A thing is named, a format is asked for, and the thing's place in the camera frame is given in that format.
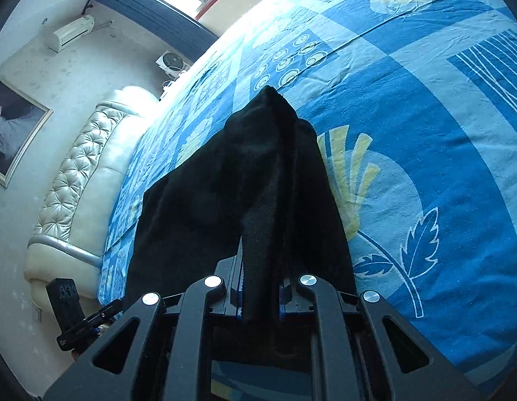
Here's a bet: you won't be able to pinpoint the grey tufted leather headboard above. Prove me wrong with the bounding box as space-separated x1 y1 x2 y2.
24 86 167 306

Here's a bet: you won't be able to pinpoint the framed wall picture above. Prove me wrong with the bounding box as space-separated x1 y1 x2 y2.
0 76 54 188

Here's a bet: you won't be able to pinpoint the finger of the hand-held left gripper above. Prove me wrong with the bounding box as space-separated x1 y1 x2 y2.
84 298 125 331

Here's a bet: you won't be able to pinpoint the white fan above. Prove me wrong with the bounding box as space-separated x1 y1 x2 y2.
155 51 191 81

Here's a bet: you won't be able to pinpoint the blue patterned bed sheet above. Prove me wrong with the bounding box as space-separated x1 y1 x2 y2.
97 0 517 401

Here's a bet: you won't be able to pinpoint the blue curtain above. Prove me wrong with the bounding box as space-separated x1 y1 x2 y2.
88 0 219 57

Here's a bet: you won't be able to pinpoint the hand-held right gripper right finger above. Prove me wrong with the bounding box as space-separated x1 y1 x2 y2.
279 274 486 401

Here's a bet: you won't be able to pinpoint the black studded pants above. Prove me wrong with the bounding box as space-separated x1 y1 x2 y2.
124 85 357 324

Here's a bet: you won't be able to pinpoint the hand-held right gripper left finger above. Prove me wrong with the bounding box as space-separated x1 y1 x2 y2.
44 255 243 401

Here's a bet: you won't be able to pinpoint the white air conditioner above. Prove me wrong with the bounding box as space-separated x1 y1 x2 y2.
42 14 95 53

